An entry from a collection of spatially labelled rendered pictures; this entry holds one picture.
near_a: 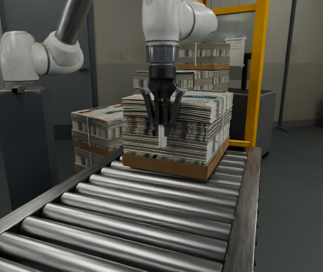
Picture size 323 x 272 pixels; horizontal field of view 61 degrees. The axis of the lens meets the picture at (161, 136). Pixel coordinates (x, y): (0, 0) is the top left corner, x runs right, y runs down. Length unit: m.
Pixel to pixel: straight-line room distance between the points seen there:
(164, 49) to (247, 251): 0.50
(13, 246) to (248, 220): 0.50
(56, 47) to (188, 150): 0.88
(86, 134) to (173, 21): 1.13
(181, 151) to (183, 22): 0.36
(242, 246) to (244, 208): 0.15
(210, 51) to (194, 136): 1.71
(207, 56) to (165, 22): 1.74
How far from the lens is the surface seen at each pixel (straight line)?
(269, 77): 4.93
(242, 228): 0.64
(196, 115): 0.77
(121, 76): 4.12
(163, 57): 0.73
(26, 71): 1.40
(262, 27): 2.83
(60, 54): 1.44
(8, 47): 1.41
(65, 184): 0.85
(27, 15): 4.20
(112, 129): 1.56
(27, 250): 0.63
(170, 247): 0.60
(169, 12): 0.74
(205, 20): 0.85
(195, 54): 2.51
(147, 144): 0.86
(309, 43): 5.35
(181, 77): 2.02
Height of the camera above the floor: 1.15
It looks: 16 degrees down
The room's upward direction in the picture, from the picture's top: straight up
